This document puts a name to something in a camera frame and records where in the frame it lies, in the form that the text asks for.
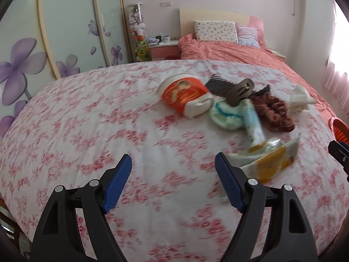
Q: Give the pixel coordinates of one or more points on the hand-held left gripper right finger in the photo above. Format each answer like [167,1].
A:
[227,182]

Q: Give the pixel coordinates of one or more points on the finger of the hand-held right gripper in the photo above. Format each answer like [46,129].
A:
[339,154]

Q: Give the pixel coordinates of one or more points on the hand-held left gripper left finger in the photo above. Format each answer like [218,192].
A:
[118,180]

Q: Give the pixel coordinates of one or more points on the orange slotted plastic basket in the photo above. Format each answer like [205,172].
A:
[340,131]

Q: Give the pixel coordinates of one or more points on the clear yellow plastic wrapper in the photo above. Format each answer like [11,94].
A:
[272,161]

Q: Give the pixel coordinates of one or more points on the light blue tube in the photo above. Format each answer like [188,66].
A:
[253,122]

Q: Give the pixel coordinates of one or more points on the white teal-trimmed cloth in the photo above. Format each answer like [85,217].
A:
[226,117]

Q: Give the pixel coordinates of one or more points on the white tissue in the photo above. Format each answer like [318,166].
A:
[300,97]

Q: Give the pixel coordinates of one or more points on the brown scrunchie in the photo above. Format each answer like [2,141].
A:
[275,112]

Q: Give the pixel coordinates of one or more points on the brown hair claw clip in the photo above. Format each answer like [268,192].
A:
[235,95]

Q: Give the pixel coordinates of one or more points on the black mesh sheet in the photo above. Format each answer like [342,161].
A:
[215,86]

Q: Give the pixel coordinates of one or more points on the orange instant noodle cup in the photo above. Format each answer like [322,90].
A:
[182,92]

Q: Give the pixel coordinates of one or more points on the pink floral cloth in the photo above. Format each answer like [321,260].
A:
[95,114]

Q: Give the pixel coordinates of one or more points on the pink curtain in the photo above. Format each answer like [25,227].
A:
[338,79]

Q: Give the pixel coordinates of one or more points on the beige nightstand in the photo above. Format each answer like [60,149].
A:
[278,53]

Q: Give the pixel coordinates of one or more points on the coral pink duvet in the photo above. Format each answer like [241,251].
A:
[231,51]

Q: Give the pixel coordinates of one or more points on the green frog plush toy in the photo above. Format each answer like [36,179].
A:
[141,50]

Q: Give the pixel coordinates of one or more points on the pink nightstand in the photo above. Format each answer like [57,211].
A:
[163,50]

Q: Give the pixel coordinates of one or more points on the pink striped pillow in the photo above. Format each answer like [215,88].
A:
[246,35]

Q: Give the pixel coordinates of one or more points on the floral print pillow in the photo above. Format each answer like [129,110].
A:
[215,31]

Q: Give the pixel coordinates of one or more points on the flower print sliding wardrobe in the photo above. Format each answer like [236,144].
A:
[73,32]

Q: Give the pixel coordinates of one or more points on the clear plush toy display tube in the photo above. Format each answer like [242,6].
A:
[136,24]

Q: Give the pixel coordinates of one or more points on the beige and pink headboard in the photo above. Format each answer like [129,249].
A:
[212,13]

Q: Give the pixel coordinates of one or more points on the white wall socket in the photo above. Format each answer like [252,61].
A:
[166,3]

